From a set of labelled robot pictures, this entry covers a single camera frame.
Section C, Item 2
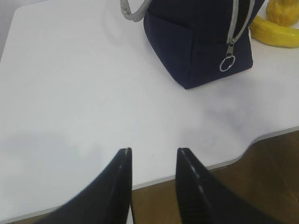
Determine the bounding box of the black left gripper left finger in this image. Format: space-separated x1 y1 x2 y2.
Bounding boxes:
37 148 132 224

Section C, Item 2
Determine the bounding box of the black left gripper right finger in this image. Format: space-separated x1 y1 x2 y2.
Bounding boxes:
176 148 279 224

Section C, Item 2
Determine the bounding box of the navy blue lunch bag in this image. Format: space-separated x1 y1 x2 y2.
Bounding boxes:
120 0 263 89

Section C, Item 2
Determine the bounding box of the yellow banana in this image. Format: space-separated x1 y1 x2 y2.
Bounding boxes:
249 16 299 48

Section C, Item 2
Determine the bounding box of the orange yellow pear toy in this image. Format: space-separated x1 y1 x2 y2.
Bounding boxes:
266 0 299 27

